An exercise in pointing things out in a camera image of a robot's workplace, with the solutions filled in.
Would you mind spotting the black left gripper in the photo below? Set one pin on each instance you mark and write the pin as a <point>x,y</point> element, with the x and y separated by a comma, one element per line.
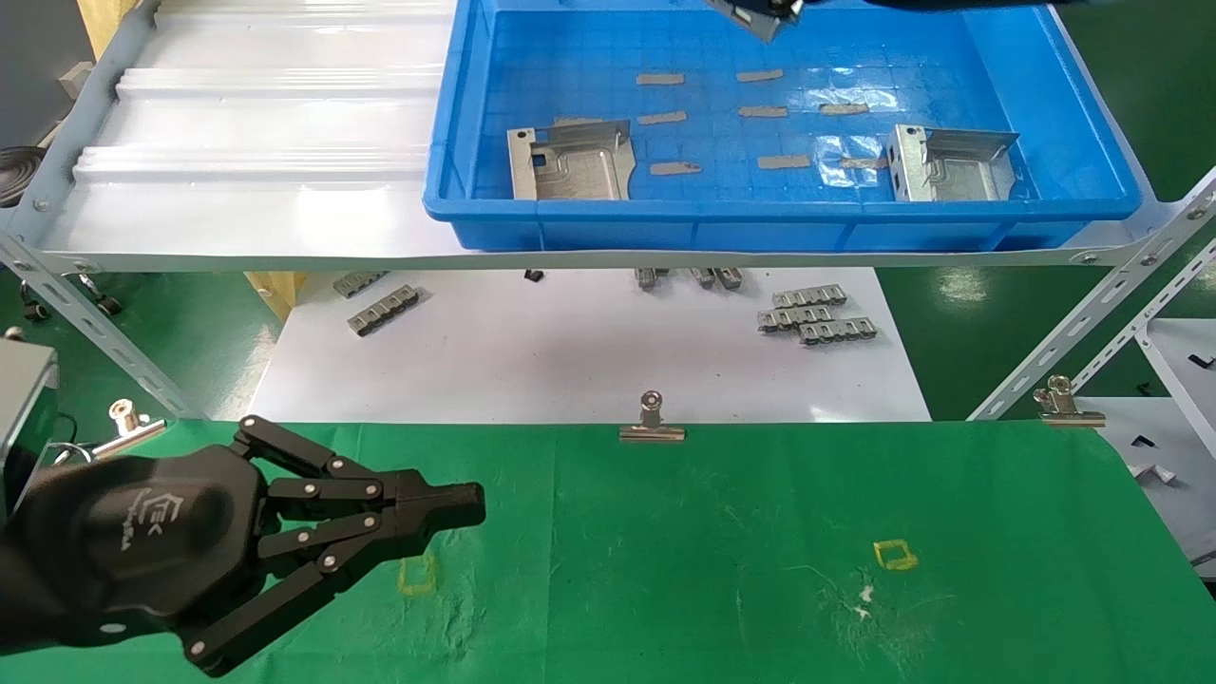
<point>142,532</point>

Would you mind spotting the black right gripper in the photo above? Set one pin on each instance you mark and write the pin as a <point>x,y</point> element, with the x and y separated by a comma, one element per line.
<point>950,4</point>

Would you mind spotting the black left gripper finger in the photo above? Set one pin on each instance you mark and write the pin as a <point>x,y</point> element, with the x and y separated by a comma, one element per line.
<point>446,502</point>

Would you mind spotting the galvanized sheet metal bracket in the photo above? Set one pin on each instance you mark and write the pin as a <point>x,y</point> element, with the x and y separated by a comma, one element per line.
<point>579,171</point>
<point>760,27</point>
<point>950,171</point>

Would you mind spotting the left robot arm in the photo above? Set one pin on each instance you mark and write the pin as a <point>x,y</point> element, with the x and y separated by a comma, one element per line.
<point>9,608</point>

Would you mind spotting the grey tape strip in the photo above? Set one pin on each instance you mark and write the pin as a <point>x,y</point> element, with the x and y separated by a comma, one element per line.
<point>575,122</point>
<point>764,111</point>
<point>845,108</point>
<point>760,75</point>
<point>784,161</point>
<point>674,168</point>
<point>660,79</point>
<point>860,162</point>
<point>661,118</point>

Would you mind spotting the clear plastic film patch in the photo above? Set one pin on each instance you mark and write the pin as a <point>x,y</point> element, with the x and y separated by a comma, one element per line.
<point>850,150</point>
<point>860,97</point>

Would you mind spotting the grey metal connector strip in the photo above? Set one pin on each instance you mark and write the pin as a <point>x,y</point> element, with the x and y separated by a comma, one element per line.
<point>383,311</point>
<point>796,319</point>
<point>730,278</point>
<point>703,277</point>
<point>361,283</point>
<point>836,331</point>
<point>809,296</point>
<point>651,277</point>

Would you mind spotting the silver bulldog clip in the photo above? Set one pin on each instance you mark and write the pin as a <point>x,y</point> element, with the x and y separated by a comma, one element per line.
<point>128,435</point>
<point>1069,416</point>
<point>652,432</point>

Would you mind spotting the green table cloth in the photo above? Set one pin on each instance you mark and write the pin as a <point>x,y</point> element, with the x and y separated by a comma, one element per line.
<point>665,570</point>

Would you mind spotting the blue plastic bin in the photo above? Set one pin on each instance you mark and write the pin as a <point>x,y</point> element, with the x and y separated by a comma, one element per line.
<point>570,223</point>

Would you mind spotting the stool with caster wheels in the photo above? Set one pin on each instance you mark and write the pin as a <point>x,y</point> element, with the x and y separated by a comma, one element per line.
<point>107,306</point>

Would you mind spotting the white ribbed shelf panel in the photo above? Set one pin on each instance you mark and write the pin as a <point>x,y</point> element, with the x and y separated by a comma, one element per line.
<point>266,123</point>

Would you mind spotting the grey metal shelf rack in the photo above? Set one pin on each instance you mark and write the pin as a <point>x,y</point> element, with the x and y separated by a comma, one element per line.
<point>57,176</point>

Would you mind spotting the black ribbed round stool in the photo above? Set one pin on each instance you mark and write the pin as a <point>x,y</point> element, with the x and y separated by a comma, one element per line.
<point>17,176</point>

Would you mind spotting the small grey box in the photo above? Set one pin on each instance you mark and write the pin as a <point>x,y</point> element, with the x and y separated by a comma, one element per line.
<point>78,79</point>

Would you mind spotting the small grey angle part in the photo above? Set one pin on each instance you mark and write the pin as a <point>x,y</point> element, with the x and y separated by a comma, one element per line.
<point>1154,472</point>

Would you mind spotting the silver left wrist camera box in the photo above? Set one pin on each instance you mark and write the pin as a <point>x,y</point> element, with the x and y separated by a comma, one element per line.
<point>24,399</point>

